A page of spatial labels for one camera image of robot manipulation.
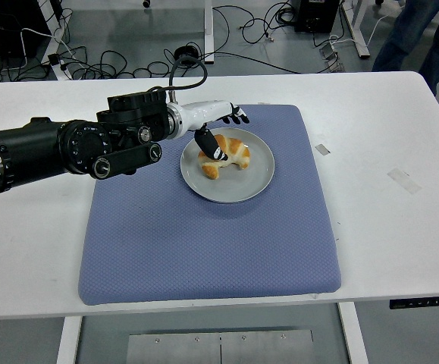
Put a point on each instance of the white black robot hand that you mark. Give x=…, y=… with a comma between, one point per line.
x=204, y=113

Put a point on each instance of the golden croissant bread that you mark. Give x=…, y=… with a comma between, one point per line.
x=238, y=151

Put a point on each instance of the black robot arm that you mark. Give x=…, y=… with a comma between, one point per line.
x=33, y=151

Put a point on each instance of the grey round plate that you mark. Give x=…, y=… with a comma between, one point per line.
x=242, y=186

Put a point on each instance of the grey metal plate with screws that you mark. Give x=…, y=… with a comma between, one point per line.
x=219, y=349

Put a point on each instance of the white straight desk leg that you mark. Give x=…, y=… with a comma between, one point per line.
x=208, y=30

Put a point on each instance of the small grey tape strip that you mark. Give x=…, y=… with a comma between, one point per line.
x=322, y=149

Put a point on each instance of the black chair caster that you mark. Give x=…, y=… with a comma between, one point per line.
x=146, y=3

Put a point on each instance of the blue quilted mat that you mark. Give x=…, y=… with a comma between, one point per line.
x=204, y=246

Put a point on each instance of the grey foot pedal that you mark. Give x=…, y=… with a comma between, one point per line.
x=331, y=55

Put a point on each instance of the small black equipment box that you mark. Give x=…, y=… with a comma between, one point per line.
x=317, y=15

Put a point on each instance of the white slanted desk leg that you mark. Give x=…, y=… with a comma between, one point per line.
x=359, y=38

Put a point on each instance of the large grey tape strip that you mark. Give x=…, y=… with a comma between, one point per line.
x=404, y=181

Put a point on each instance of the person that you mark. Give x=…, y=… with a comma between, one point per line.
x=405, y=38

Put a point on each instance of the large black equipment box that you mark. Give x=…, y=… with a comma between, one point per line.
x=7, y=26

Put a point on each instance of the white table leg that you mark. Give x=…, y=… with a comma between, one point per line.
x=353, y=337
x=68, y=341

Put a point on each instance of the black table control panel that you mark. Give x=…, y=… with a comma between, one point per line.
x=424, y=302

